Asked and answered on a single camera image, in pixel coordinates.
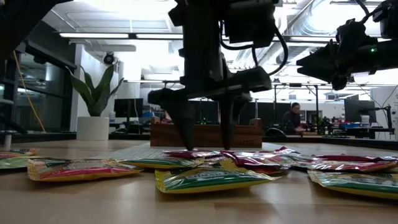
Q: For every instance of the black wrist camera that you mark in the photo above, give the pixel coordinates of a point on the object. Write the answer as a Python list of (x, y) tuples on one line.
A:
[(248, 21), (351, 29)]

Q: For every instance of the white short post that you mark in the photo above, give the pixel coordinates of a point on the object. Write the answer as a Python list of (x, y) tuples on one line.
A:
[(7, 141)]

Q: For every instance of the white round plant pot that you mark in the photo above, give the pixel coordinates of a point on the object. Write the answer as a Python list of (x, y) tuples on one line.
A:
[(93, 129)]

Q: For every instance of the black background desk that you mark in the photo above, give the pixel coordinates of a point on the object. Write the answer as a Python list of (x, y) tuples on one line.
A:
[(373, 130)]

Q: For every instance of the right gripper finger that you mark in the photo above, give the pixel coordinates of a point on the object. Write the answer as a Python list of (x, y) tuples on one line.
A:
[(323, 57), (332, 73)]

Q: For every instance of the black monitor on arm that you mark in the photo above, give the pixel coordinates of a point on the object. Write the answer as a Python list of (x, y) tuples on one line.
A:
[(354, 110)]

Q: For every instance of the wooden three-compartment box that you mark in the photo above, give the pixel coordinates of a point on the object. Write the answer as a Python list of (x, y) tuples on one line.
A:
[(205, 137)]

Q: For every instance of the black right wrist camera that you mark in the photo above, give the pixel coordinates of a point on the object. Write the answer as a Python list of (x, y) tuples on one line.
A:
[(351, 29)]

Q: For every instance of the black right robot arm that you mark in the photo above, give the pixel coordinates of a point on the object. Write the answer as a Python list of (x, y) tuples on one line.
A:
[(385, 56)]

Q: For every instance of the person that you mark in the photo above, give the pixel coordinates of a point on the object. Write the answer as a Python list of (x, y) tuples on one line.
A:
[(292, 119)]

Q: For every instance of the blue box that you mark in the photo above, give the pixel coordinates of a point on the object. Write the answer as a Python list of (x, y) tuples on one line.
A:
[(349, 125)]

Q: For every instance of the long ceiling light strip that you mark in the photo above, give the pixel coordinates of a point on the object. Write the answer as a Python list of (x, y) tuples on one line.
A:
[(311, 39), (93, 35)]

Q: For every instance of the green snake plant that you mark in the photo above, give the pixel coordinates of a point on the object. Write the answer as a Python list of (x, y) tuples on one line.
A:
[(96, 99)]

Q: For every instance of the grey woven placemat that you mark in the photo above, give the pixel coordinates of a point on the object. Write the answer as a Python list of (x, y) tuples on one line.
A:
[(140, 154)]

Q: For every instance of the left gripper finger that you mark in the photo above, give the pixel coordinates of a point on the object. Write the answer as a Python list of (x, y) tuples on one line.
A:
[(228, 118), (185, 121)]

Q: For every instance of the black dome ceiling camera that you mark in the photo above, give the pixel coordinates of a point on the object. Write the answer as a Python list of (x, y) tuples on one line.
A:
[(109, 58)]

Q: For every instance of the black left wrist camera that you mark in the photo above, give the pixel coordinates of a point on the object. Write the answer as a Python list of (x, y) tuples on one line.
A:
[(248, 21)]

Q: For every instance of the black metal rig frame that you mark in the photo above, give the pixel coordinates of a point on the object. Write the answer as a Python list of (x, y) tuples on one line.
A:
[(275, 99)]

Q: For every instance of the black aluminium table frame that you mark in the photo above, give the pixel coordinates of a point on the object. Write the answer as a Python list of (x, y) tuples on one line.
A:
[(46, 136)]

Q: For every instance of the black computer monitor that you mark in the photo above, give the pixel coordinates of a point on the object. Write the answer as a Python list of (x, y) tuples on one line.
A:
[(128, 108)]

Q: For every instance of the black office chair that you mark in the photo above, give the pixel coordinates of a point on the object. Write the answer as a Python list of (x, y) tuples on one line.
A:
[(275, 132)]

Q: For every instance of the white cup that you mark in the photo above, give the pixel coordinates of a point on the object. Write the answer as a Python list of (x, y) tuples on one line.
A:
[(112, 116)]

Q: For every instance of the white bucket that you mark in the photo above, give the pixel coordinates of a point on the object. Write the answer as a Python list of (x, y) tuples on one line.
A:
[(365, 120)]

